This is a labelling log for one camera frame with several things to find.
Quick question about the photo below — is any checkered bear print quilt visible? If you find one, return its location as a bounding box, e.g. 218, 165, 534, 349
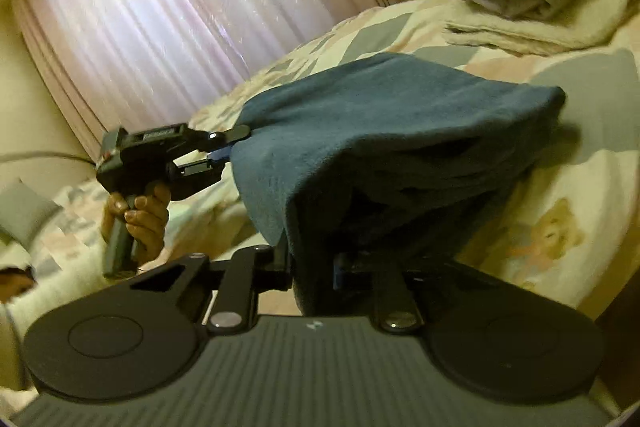
0, 0, 640, 323

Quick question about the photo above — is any person's left hand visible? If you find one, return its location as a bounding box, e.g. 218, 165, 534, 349
101, 184, 171, 263

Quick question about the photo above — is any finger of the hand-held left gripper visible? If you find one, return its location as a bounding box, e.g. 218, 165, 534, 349
172, 146, 233, 201
172, 124, 252, 158

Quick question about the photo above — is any pink curtain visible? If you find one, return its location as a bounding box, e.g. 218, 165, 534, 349
10, 0, 401, 148

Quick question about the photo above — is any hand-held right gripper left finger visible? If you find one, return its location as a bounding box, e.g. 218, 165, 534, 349
131, 246, 293, 335

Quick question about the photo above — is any folded white blanket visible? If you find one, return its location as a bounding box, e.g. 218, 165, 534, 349
442, 0, 636, 56

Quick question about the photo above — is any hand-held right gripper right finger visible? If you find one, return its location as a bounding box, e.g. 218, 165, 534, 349
334, 252, 531, 333

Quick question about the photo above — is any dark teal garment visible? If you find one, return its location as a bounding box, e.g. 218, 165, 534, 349
231, 53, 567, 315

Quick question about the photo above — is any grey square pillow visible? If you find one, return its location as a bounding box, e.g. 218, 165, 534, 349
0, 179, 63, 248

